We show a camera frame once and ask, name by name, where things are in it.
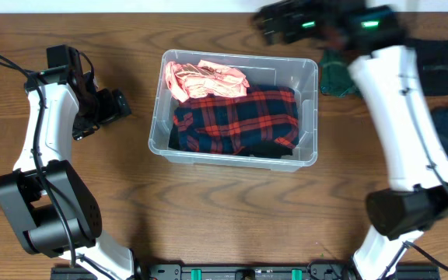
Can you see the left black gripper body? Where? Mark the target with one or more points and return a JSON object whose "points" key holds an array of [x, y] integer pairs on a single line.
{"points": [[116, 104]]}

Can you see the red navy plaid shirt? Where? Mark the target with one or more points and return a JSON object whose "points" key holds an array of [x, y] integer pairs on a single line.
{"points": [[219, 125]]}

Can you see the pink printed t-shirt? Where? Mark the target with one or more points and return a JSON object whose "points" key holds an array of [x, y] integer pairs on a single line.
{"points": [[188, 81]]}

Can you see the dark green garment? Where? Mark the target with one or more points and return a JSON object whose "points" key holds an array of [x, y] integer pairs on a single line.
{"points": [[335, 79]]}

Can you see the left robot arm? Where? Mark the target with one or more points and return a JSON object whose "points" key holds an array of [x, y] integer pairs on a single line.
{"points": [[50, 209]]}

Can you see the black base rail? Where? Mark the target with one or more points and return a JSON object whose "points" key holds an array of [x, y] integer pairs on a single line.
{"points": [[315, 271]]}

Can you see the clear plastic storage bin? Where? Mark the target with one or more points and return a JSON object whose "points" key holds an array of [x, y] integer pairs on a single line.
{"points": [[299, 74]]}

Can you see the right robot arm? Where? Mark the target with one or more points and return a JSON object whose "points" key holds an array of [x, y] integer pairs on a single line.
{"points": [[386, 73]]}

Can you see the black garment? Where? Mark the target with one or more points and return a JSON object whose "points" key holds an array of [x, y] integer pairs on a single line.
{"points": [[264, 149], [432, 63]]}

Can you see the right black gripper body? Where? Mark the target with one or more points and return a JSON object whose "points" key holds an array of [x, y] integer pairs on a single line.
{"points": [[334, 18]]}

